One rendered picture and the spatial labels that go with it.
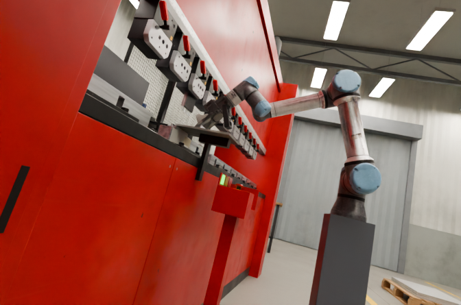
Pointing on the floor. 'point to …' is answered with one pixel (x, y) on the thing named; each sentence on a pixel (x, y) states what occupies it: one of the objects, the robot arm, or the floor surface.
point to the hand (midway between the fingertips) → (199, 129)
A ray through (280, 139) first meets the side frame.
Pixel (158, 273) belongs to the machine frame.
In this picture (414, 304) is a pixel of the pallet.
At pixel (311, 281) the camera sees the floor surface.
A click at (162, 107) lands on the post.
